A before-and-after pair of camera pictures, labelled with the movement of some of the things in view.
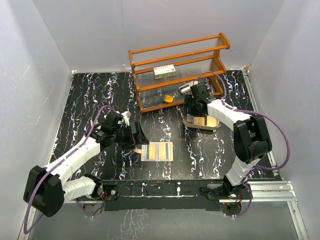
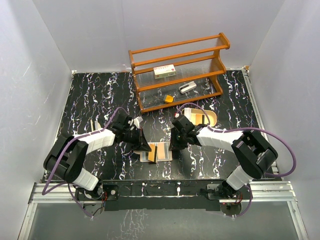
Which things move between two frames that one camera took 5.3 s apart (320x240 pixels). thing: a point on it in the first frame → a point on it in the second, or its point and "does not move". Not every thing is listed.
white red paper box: (164, 71) does not move
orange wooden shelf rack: (163, 75) does not move
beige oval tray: (198, 122) does not move
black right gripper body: (190, 106) → (179, 142)
